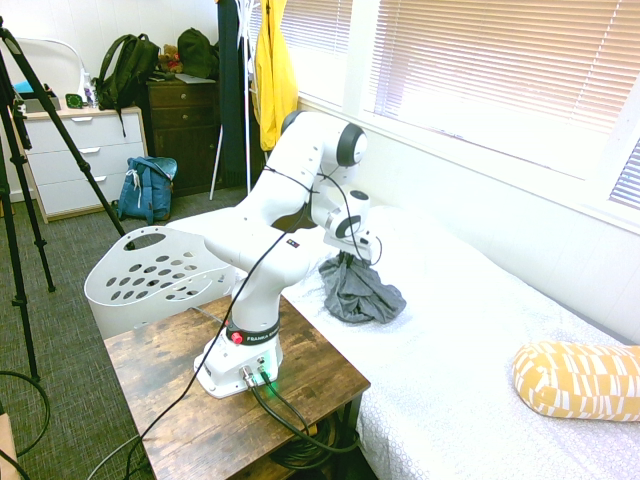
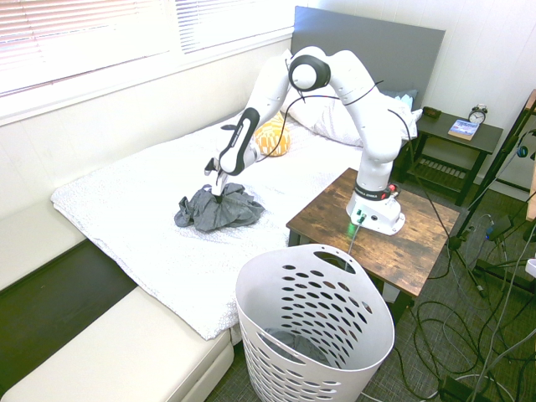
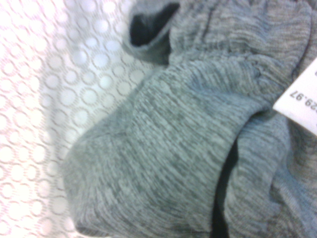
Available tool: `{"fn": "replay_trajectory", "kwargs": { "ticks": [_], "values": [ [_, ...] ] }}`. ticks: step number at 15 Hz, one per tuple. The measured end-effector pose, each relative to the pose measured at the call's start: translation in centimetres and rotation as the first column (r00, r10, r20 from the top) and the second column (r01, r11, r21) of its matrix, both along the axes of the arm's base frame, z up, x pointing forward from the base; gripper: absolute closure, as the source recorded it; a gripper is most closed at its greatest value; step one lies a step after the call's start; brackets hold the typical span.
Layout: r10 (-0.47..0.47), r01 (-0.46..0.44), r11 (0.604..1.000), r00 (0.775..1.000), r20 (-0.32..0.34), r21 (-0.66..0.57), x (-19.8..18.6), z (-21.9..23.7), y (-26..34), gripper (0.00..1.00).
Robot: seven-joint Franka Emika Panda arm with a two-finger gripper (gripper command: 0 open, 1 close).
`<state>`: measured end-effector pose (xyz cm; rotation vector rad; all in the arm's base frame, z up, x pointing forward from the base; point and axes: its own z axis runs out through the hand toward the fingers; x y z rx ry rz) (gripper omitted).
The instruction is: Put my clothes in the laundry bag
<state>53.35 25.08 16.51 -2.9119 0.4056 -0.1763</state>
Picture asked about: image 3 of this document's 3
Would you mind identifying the white price tag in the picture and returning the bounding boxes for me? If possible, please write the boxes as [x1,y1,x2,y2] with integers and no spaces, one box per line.
[273,64,317,136]

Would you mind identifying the white circle-patterned bedspread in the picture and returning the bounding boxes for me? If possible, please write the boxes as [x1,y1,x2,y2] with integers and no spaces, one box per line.
[0,0,175,238]

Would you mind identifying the grey knit garment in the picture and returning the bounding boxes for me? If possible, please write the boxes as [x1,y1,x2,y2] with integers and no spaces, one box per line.
[61,0,317,238]

